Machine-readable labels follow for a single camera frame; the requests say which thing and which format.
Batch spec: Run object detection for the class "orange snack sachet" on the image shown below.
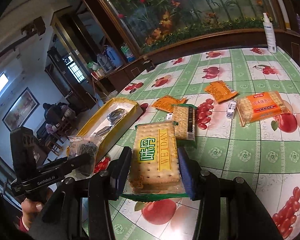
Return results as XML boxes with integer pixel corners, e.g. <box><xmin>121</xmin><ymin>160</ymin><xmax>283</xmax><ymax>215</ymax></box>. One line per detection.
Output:
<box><xmin>205</xmin><ymin>81</ymin><xmax>238</xmax><ymax>103</ymax></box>
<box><xmin>151</xmin><ymin>95</ymin><xmax>187</xmax><ymax>113</ymax></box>

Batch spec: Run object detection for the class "small white candy packet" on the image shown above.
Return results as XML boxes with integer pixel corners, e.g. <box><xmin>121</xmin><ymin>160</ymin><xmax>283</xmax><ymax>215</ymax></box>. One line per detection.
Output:
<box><xmin>226</xmin><ymin>101</ymin><xmax>237</xmax><ymax>119</ymax></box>

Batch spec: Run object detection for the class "Weidan cracker pack green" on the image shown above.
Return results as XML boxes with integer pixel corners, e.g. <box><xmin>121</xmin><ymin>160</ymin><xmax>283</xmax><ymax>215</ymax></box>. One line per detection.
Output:
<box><xmin>123</xmin><ymin>121</ymin><xmax>186</xmax><ymax>202</ymax></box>

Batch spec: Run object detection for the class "framed wall painting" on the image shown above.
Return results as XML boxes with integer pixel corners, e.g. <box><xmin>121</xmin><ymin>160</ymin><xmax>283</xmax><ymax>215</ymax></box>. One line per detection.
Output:
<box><xmin>2</xmin><ymin>87</ymin><xmax>39</xmax><ymax>131</ymax></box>

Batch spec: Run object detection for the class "silver foil snack pack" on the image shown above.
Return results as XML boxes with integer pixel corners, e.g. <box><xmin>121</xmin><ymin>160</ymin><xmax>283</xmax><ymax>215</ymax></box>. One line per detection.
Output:
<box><xmin>89</xmin><ymin>108</ymin><xmax>127</xmax><ymax>137</ymax></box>

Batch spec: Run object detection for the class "clear seaweed snack bag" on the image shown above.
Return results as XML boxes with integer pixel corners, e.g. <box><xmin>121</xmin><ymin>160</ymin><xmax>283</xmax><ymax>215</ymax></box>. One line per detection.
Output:
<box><xmin>66</xmin><ymin>134</ymin><xmax>103</xmax><ymax>177</ymax></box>

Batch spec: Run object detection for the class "seated person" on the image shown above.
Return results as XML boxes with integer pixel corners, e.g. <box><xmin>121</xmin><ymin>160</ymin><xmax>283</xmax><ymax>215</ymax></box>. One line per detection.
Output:
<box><xmin>43</xmin><ymin>102</ymin><xmax>76</xmax><ymax>134</ymax></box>

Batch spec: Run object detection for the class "blue water jug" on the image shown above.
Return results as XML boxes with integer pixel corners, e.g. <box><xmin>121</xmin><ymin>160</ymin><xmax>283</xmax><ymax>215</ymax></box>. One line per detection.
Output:
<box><xmin>106</xmin><ymin>46</ymin><xmax>124</xmax><ymax>68</ymax></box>

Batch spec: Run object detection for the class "orange cracker pack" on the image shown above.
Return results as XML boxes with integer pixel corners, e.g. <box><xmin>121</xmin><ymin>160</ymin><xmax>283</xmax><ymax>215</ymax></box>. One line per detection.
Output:
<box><xmin>236</xmin><ymin>91</ymin><xmax>291</xmax><ymax>127</ymax></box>

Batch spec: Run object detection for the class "left hand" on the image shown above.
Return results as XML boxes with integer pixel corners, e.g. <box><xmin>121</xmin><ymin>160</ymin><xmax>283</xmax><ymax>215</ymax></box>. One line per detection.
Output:
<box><xmin>19</xmin><ymin>198</ymin><xmax>43</xmax><ymax>232</ymax></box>

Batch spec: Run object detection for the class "white spray bottle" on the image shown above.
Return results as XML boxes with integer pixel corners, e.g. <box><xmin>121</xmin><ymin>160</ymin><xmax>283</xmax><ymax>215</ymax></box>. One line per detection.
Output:
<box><xmin>263</xmin><ymin>12</ymin><xmax>277</xmax><ymax>54</ymax></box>

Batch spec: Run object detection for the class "yellow tray box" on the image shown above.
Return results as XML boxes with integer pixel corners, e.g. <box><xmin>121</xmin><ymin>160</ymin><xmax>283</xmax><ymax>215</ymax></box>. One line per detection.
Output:
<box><xmin>77</xmin><ymin>98</ymin><xmax>143</xmax><ymax>163</ymax></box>

